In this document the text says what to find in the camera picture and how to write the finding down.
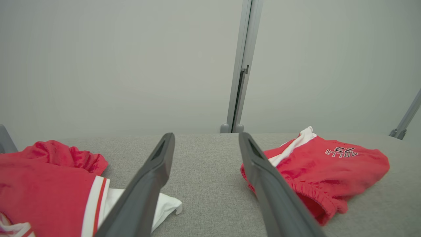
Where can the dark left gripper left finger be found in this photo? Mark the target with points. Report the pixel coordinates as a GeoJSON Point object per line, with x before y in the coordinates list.
{"type": "Point", "coordinates": [144, 194]}

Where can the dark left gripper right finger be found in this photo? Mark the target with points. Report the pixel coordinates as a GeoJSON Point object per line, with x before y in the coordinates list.
{"type": "Point", "coordinates": [273, 197]}

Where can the red basketball shorts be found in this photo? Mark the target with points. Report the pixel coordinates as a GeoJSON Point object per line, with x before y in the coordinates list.
{"type": "Point", "coordinates": [329, 174]}

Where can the red and white basketball jersey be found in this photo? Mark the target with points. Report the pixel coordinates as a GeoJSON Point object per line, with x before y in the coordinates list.
{"type": "Point", "coordinates": [49, 194]}

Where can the grey partition post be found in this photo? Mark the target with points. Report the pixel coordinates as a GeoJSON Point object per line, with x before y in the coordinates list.
{"type": "Point", "coordinates": [245, 49]}
{"type": "Point", "coordinates": [6, 141]}
{"type": "Point", "coordinates": [408, 118]}

